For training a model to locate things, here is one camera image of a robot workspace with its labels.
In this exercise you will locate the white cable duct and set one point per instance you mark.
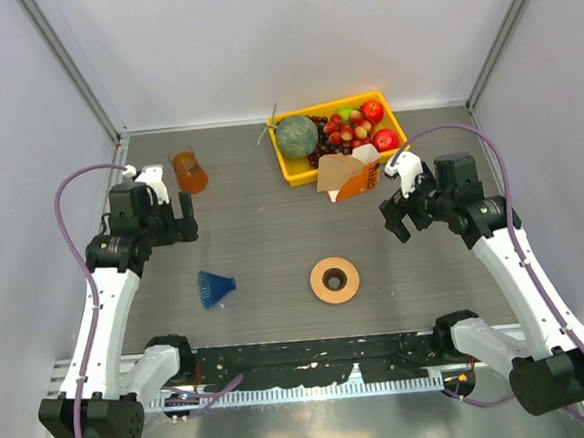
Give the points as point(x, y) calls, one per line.
point(353, 388)

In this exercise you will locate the orange coffee filter box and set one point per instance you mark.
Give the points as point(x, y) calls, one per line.
point(362, 181)

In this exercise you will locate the green melon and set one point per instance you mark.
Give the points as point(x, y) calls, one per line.
point(297, 136)

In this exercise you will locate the wooden ring collar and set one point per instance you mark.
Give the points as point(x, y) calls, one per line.
point(334, 280)

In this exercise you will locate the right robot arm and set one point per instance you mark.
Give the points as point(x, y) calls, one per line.
point(545, 369)

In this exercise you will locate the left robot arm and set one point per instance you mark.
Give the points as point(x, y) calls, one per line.
point(95, 399)

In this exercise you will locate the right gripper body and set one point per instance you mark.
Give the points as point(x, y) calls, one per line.
point(430, 199)

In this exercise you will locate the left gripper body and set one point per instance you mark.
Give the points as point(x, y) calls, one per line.
point(164, 229)

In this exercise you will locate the green apple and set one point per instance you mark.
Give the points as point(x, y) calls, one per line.
point(344, 113)

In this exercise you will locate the dark grape bunch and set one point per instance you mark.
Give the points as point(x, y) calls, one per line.
point(329, 138)

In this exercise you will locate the yellow plastic tray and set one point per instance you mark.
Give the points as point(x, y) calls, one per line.
point(297, 171)

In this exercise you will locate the red apple back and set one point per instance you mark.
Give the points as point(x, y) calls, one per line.
point(373, 111)

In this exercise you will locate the blue plastic dripper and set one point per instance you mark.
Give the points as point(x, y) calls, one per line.
point(213, 287)

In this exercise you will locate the brown paper coffee filter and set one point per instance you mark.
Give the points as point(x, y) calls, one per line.
point(335, 169)

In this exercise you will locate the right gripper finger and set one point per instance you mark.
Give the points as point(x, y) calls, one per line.
point(419, 215)
point(393, 214)

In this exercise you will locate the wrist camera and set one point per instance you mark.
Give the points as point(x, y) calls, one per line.
point(152, 176)
point(406, 166)

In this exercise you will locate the red apple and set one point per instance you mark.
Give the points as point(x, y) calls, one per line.
point(373, 111)
point(385, 140)

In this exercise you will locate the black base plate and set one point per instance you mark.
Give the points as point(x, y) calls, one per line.
point(321, 362)

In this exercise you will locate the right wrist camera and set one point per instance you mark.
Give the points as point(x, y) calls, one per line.
point(406, 166)

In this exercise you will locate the orange glass carafe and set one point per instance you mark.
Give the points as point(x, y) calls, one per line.
point(190, 176)

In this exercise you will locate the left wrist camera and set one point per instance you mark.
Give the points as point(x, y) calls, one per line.
point(152, 176)

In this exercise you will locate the red apple front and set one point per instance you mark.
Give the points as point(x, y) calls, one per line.
point(385, 140)

